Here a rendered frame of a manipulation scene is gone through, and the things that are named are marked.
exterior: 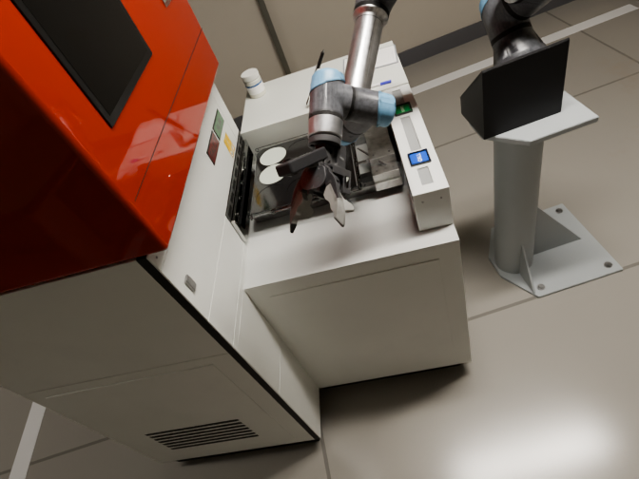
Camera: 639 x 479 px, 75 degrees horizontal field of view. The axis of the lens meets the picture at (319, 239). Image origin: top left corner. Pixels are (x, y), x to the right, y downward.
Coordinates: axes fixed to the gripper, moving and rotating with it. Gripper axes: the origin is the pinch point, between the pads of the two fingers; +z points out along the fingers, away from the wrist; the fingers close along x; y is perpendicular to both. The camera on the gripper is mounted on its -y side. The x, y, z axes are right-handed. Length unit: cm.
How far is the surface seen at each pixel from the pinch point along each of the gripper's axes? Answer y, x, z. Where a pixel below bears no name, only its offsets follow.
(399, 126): 43, 9, -40
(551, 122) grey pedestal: 77, -24, -44
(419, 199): 33.5, -4.5, -13.2
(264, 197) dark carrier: 22, 46, -19
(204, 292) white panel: -6.1, 29.8, 13.4
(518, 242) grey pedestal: 121, 2, -14
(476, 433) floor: 99, 11, 59
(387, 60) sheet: 59, 25, -76
